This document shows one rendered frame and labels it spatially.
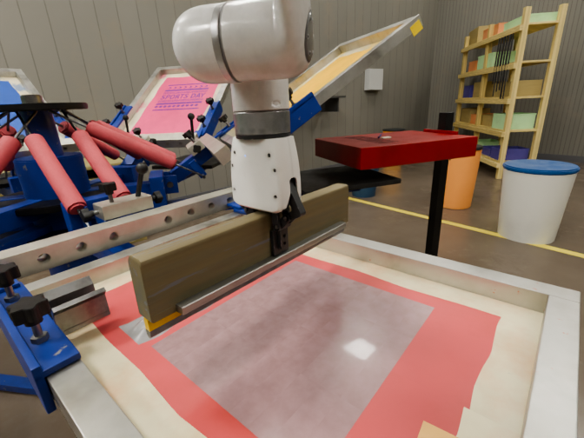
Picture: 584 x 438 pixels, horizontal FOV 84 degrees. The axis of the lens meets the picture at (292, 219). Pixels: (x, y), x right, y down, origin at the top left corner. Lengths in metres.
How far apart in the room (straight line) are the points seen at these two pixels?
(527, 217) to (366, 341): 3.08
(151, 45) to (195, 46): 4.35
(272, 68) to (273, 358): 0.37
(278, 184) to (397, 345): 0.28
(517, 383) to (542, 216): 3.06
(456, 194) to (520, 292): 3.66
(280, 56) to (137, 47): 4.35
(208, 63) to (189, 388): 0.38
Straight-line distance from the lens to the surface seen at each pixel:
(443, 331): 0.56
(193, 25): 0.38
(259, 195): 0.45
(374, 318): 0.56
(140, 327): 0.60
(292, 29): 0.33
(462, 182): 4.25
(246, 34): 0.35
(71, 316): 0.60
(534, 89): 6.29
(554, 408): 0.46
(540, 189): 3.43
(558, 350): 0.53
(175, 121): 2.06
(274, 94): 0.43
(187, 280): 0.40
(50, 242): 0.83
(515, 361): 0.55
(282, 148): 0.42
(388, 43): 1.33
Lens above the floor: 1.29
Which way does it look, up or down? 20 degrees down
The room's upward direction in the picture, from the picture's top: 3 degrees counter-clockwise
